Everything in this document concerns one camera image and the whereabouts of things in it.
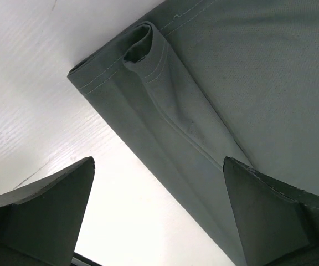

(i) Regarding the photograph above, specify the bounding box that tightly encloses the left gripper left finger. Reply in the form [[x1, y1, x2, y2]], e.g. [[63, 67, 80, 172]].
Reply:
[[0, 157, 95, 265]]

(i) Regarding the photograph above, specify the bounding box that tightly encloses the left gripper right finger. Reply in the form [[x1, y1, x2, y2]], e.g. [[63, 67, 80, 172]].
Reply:
[[223, 157, 319, 265]]

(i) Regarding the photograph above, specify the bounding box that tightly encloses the dark grey t shirt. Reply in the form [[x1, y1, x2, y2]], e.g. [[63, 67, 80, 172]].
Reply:
[[68, 1, 319, 265]]

